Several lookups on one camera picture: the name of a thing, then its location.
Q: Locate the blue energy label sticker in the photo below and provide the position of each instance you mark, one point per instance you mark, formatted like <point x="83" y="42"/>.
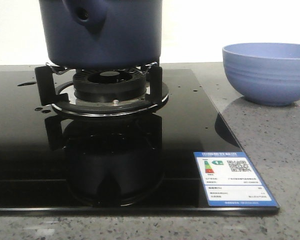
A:
<point x="230" y="180"/>

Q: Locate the black pot support grate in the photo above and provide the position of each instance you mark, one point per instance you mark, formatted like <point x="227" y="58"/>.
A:
<point x="62" y="97"/>

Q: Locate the dark blue cooking pot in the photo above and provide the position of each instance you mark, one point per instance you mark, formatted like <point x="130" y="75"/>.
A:
<point x="102" y="34"/>

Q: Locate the black glass gas stove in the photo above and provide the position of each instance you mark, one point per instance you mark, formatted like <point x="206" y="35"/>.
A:
<point x="150" y="164"/>

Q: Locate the light blue bowl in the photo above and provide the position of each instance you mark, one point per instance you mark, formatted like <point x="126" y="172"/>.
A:
<point x="266" y="73"/>

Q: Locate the black gas burner head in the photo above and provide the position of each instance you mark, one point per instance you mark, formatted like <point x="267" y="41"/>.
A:
<point x="106" y="86"/>

